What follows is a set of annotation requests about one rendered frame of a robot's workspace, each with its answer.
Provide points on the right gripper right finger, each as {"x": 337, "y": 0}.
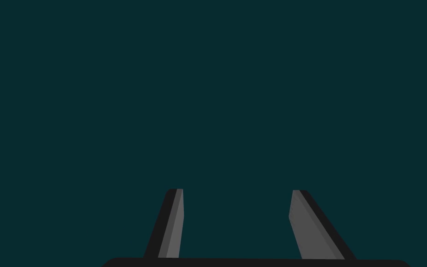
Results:
{"x": 315, "y": 230}

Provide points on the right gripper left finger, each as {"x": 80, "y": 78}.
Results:
{"x": 169, "y": 228}

